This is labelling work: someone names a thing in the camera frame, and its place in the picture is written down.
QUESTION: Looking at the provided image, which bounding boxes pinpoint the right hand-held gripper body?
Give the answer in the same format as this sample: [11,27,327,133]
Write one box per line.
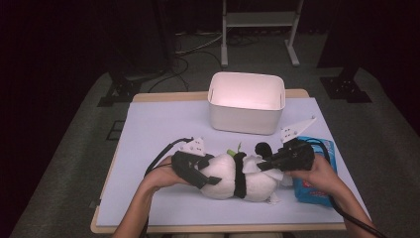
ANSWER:
[269,116,318,173]

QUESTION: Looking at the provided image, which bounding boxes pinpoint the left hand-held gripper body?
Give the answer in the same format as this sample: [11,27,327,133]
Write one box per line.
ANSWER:
[170,136,213,190]

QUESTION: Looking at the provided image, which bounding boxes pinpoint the panda plush toy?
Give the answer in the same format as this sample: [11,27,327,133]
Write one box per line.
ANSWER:
[199,142,285,203]

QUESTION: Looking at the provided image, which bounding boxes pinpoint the white wet wipe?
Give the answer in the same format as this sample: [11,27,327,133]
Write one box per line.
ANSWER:
[242,155,294,188]

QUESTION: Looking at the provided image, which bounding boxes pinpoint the blue wet wipe pack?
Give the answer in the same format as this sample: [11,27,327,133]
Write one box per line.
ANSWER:
[293,135,339,208]

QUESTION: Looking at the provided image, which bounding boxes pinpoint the white plastic storage box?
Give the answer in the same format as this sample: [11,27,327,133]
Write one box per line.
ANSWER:
[207,71,286,136]

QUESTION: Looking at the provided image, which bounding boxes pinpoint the person's left hand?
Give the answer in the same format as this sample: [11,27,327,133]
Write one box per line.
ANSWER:
[144,155,188,196]

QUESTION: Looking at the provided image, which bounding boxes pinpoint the person's right hand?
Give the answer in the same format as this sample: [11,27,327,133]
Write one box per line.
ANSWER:
[284,154,339,200]

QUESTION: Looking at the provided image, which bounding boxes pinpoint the pale lilac table mat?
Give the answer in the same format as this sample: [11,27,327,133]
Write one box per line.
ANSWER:
[96,97,370,228]

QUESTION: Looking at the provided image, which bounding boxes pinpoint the wooden table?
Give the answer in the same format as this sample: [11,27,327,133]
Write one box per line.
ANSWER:
[89,88,370,235]

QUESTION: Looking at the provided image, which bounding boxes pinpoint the dark floor grate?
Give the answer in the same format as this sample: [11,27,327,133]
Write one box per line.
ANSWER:
[105,120,127,142]

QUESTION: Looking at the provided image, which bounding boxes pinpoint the black floor stand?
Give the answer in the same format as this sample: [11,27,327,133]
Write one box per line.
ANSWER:
[96,63,166,108]
[319,64,373,104]

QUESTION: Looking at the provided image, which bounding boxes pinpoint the left hand-held gripper cable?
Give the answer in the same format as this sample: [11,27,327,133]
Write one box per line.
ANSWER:
[144,136,195,177]

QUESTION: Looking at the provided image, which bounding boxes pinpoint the hand-held gripper cable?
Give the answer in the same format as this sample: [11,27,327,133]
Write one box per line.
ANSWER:
[144,136,195,177]
[306,137,388,238]

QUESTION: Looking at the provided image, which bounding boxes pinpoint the black floor cable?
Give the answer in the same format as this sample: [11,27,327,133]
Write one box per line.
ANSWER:
[147,49,223,94]

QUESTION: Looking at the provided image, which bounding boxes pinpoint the right hand-held gripper cable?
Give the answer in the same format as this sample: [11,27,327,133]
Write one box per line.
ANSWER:
[306,137,388,238]

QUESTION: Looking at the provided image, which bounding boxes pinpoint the white floor cable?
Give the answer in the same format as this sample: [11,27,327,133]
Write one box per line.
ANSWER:
[174,31,226,56]

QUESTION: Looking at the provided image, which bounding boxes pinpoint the white metal stand frame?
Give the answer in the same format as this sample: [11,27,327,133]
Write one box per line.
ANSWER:
[220,0,305,69]

